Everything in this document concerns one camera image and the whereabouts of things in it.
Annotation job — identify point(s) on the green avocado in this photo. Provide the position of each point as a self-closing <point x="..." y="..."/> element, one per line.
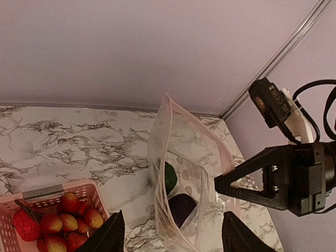
<point x="170" y="177"/>

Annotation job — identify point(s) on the rear aluminium table rail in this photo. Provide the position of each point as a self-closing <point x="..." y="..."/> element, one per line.
<point x="82" y="106"/>

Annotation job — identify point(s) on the clear zip top bag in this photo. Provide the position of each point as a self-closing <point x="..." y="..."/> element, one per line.
<point x="198" y="156"/>

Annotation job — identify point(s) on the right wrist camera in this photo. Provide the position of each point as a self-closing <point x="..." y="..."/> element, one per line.
<point x="282" y="110"/>

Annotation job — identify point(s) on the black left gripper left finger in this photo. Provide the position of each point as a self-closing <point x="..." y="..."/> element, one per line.
<point x="108" y="238"/>

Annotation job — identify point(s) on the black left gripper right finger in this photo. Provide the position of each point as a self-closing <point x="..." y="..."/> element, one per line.
<point x="237" y="237"/>

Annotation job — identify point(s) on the purple eggplant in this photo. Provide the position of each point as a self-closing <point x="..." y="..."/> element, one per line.
<point x="181" y="206"/>

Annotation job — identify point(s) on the red lychee bunch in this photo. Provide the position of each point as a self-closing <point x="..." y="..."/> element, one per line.
<point x="67" y="229"/>

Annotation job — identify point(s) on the pink perforated plastic basket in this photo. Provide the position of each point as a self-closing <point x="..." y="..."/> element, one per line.
<point x="44" y="200"/>

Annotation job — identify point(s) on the right rear aluminium frame post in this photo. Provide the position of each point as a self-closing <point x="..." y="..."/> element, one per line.
<point x="293" y="41"/>

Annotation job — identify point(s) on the red bumpy fruit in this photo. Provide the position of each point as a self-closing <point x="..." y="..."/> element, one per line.
<point x="26" y="227"/>

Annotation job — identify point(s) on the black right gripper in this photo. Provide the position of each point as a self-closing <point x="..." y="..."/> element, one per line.
<point x="264" y="178"/>

